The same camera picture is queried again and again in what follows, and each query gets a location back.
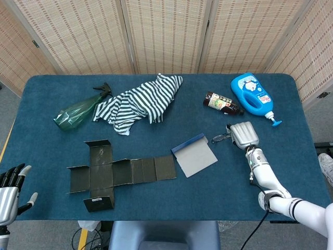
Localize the grey and blue notebook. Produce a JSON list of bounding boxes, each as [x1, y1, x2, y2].
[[171, 132, 218, 179]]

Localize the blue pump bottle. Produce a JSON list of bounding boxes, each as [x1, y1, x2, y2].
[[230, 72, 283, 128]]

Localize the white plastic bag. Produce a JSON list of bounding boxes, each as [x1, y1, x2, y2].
[[77, 220, 100, 232]]

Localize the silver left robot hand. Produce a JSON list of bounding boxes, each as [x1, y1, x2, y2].
[[0, 163, 39, 226]]

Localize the white sneaker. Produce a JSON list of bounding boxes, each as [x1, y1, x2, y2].
[[317, 153, 333, 186]]

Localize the green spray bottle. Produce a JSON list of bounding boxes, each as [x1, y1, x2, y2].
[[53, 82, 113, 132]]

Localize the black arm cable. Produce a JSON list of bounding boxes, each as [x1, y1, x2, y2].
[[240, 191, 273, 250]]

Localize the striped black and white cloth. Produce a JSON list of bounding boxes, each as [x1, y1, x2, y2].
[[92, 73, 184, 136]]

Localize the blue-grey chair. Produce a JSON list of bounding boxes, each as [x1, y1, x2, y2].
[[108, 220, 221, 250]]

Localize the blue table cloth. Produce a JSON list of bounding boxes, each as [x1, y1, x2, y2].
[[0, 73, 331, 221]]

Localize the black-framed eyeglasses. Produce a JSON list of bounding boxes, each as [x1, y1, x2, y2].
[[212, 132, 235, 144]]

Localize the black floor cables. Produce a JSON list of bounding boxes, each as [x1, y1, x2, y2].
[[71, 226, 110, 250]]

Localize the black unfolded cardboard box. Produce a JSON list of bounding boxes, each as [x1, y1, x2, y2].
[[66, 139, 177, 213]]

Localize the brown labelled bottle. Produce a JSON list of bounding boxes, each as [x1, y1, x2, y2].
[[202, 91, 245, 116]]

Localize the clear plastic wrap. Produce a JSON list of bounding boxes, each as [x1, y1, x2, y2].
[[217, 220, 236, 233]]

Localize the woven folding screen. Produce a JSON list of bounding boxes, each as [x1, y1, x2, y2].
[[0, 0, 333, 105]]

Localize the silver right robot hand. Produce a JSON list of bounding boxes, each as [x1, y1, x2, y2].
[[225, 121, 260, 151]]

